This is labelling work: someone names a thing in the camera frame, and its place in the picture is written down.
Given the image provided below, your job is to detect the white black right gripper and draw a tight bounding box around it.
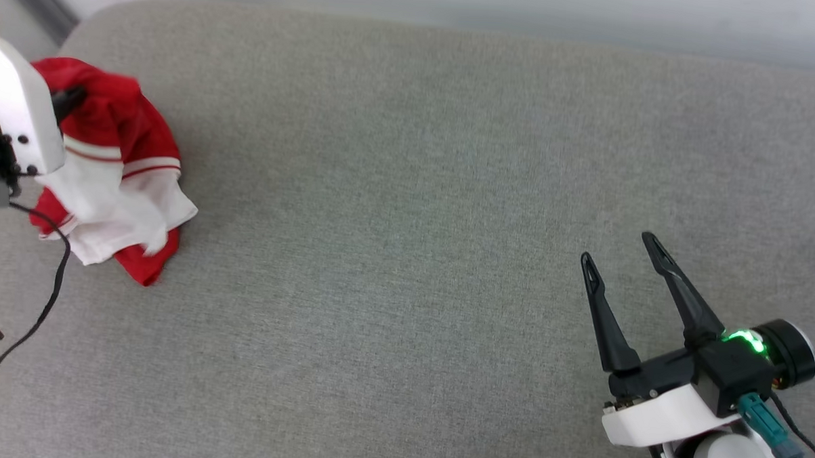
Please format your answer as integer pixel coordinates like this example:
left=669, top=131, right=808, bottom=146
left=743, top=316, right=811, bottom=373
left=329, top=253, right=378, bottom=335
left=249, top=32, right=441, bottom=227
left=574, top=230, right=748, bottom=451

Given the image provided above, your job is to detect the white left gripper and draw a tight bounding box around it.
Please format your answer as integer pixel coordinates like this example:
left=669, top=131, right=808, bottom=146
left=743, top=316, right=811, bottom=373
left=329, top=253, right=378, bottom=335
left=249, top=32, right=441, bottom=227
left=0, top=28, right=90, bottom=203

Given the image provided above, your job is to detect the red and white garment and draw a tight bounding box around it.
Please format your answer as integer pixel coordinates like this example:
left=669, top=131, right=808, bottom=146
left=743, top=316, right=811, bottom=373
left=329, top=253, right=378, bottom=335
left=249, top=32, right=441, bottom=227
left=24, top=57, right=204, bottom=289

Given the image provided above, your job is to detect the teal right camera connector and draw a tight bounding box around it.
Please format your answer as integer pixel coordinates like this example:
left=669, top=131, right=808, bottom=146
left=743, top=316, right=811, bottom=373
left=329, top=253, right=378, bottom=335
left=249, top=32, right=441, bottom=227
left=735, top=392, right=806, bottom=458

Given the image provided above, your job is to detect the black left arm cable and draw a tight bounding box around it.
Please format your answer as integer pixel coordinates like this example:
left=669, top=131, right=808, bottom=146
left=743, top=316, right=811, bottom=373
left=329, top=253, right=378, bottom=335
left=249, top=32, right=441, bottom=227
left=0, top=200, right=74, bottom=388

